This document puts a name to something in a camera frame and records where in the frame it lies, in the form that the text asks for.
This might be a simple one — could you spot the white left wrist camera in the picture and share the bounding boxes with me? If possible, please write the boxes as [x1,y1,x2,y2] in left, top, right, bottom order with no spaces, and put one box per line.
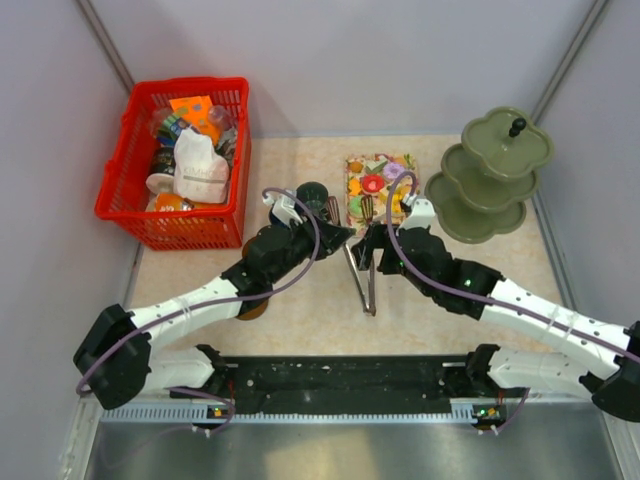
[263,190,302,228]

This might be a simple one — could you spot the green three-tier dessert stand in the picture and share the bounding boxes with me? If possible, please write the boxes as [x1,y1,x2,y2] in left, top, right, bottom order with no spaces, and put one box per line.
[424,106,555,244]

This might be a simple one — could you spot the brown wooden coaster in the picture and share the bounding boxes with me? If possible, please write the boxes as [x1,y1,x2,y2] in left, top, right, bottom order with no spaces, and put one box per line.
[236,298,269,321]

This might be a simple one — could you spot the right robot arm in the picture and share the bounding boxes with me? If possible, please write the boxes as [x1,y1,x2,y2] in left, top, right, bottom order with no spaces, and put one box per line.
[351,224,639,422]

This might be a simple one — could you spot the orange dotted box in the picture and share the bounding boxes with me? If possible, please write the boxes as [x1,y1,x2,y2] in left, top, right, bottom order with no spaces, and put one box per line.
[169,95,220,144]

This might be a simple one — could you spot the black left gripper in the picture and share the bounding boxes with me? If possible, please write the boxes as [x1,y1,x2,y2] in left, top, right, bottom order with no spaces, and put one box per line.
[268,211,354,285]

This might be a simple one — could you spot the floral rectangular serving tray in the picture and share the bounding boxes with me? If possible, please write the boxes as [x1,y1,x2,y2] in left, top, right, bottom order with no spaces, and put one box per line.
[345,153,418,232]

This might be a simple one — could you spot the red round donut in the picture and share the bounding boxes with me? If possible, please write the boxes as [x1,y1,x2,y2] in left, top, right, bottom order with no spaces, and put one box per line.
[360,174,386,195]

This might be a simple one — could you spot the stainless steel food tongs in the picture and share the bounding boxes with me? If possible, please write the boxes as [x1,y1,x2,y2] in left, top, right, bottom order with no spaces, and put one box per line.
[327,194,379,317]

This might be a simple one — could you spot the purple frosted donut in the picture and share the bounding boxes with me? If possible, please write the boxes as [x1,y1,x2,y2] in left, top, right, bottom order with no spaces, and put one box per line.
[383,162,405,182]

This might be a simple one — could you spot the red plastic basket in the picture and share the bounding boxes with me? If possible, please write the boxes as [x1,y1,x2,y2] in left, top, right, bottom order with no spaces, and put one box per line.
[94,77,251,250]

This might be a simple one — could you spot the dark blue mug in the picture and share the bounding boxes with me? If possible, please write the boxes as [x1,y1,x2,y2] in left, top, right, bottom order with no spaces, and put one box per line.
[269,201,299,228]

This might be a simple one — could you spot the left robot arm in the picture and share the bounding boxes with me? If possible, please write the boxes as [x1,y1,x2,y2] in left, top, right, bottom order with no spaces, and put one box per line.
[73,217,355,410]

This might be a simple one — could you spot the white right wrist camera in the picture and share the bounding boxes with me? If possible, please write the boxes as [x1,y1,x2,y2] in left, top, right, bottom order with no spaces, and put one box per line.
[398,194,436,230]

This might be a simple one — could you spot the black cylindrical can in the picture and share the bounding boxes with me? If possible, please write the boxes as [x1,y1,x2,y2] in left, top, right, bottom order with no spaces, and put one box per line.
[149,146,176,176]

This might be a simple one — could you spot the white cloth bag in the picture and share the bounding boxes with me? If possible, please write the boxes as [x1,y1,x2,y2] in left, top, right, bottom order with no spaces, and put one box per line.
[173,129,230,204]

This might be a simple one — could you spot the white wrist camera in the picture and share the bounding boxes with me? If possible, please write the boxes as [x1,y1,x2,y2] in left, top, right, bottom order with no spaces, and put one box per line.
[263,190,302,228]
[398,194,436,230]

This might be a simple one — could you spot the dark green mug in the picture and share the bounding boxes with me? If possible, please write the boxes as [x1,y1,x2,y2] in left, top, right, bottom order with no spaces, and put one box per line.
[296,181,329,221]

